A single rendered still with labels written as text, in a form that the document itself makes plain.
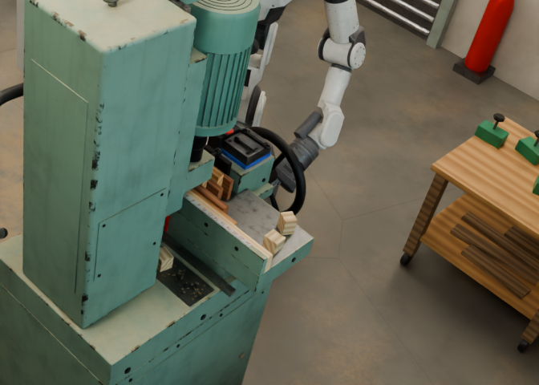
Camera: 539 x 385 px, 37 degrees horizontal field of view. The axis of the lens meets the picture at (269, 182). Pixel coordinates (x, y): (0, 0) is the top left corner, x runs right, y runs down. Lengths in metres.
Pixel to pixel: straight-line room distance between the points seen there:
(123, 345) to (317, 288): 1.46
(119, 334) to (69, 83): 0.63
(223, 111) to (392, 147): 2.31
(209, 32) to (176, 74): 0.16
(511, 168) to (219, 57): 1.76
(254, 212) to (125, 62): 0.74
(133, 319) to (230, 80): 0.58
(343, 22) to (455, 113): 2.13
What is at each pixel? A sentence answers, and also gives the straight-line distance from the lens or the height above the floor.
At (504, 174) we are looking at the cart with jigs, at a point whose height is 0.53.
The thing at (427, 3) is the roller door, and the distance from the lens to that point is 4.96.
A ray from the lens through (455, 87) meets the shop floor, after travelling 4.67.
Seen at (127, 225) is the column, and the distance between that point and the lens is 1.68.
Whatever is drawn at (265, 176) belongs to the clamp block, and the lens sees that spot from 2.13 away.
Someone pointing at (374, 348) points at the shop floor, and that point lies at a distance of 3.03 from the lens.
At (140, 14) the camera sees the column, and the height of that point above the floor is 1.52.
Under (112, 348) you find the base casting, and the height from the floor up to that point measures 0.80.
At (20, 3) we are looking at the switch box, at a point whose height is 1.47.
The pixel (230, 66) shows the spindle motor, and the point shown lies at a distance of 1.70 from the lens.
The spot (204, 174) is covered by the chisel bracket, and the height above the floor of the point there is 0.99.
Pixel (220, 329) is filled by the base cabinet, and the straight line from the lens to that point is 2.10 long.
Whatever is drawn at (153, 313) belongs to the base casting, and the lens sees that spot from 1.88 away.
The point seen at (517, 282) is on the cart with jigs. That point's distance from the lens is 3.24.
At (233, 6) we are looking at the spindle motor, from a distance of 1.66.
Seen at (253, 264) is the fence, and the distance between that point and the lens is 1.86.
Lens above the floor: 2.23
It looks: 39 degrees down
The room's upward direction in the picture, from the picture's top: 15 degrees clockwise
